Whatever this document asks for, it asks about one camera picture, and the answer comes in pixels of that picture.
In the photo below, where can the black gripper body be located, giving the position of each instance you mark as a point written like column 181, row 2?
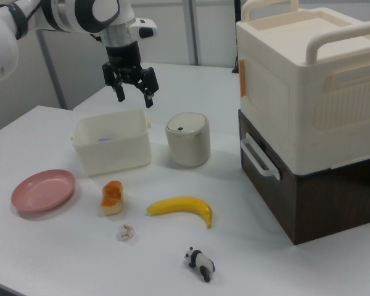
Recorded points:
column 123, row 58

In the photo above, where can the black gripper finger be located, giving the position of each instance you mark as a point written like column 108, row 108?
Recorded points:
column 119, row 89
column 149, row 87

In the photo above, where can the small cream lidded trash can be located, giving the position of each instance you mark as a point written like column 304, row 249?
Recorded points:
column 188, row 145

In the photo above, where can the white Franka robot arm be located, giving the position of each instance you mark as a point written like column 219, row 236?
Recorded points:
column 64, row 15

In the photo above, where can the white plastic open bin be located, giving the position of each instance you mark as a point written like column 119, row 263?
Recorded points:
column 114, row 154

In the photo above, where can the toy bread slice with jam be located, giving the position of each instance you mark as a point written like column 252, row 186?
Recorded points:
column 112, row 197

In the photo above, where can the yellow banana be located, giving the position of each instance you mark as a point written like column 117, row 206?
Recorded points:
column 185, row 206

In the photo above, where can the pink plate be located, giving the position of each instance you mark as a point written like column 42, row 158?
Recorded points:
column 43, row 194

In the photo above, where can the crumpled white paper ball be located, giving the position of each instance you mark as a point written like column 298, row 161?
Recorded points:
column 126, row 232

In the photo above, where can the panda toy figure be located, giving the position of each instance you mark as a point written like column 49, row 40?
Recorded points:
column 200, row 260

